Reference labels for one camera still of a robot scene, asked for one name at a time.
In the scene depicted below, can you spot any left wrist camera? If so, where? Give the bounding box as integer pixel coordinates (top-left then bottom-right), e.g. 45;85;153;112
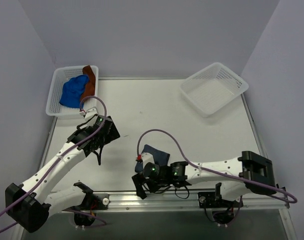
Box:
79;107;98;120

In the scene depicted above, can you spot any bright blue towel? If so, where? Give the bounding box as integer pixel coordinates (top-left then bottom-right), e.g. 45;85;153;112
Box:
59;74;89;109

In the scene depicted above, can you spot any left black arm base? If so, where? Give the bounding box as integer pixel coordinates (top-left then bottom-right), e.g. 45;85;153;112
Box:
67;182;110;229

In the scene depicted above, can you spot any left white plastic basket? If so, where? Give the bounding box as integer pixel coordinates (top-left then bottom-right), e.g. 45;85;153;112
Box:
45;65;84;120

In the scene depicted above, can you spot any brown towel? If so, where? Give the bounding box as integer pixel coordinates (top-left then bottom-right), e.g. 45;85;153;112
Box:
80;65;96;100

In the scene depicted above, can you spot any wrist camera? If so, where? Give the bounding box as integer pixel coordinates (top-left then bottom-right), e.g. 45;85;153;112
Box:
79;107;98;120
136;152;154;167

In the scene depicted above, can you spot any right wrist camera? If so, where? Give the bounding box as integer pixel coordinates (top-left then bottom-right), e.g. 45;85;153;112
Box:
136;152;154;167

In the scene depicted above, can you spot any right white plastic basket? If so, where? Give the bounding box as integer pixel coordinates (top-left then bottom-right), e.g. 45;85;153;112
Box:
180;62;249;118

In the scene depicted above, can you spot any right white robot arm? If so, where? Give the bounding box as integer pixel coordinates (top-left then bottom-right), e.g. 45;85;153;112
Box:
132;151;276;202

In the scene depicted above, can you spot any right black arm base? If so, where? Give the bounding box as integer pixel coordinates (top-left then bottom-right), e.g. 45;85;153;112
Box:
198;182;244;228

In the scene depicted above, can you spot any aluminium front rail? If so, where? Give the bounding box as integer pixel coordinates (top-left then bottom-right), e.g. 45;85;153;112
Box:
18;188;290;215

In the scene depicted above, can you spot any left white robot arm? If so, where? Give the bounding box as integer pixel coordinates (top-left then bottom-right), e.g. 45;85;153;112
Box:
5;114;120;233

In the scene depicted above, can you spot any dark navy towel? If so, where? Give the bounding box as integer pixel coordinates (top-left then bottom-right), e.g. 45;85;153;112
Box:
134;144;170;173

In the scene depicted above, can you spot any white plastic basket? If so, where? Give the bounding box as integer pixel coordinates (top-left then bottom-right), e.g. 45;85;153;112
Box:
45;65;84;120
180;62;249;118

